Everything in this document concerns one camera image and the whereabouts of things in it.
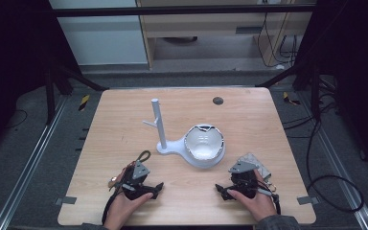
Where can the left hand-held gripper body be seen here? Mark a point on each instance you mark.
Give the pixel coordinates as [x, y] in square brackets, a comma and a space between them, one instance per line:
[134, 183]

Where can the black horizontal frame bar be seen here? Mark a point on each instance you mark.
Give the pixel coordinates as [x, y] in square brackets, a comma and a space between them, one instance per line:
[172, 10]

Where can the person's right hand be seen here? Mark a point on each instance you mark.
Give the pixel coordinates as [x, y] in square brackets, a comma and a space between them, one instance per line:
[257, 206]

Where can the black metal stand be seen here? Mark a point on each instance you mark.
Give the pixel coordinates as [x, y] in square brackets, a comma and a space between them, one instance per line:
[315, 92]
[50, 96]

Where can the dark curtain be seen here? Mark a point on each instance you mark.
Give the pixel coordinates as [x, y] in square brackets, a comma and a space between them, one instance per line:
[354, 48]
[9, 48]

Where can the white bowl with silver rim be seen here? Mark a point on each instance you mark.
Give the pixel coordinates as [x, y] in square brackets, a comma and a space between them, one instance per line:
[203, 143]

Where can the white stand with post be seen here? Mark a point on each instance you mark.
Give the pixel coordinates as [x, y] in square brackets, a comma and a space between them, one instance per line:
[172, 147]

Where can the person's left hand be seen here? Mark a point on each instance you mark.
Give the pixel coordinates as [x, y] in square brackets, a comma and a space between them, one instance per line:
[123, 209]

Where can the yellow and black tape strip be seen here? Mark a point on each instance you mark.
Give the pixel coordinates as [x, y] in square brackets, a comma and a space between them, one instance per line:
[84, 102]
[289, 99]

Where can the white cabinet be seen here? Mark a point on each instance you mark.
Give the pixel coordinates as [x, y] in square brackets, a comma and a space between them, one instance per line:
[99, 38]

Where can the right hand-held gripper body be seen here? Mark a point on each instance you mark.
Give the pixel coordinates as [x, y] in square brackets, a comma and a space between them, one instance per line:
[245, 179]

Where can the aluminium floor rail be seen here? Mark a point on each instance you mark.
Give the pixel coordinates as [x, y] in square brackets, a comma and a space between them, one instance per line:
[28, 166]
[338, 159]

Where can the grey table grommet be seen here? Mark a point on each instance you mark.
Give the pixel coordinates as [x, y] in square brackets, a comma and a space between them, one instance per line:
[218, 101]

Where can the wooden shelf unit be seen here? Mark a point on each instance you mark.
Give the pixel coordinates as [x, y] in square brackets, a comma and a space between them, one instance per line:
[204, 25]

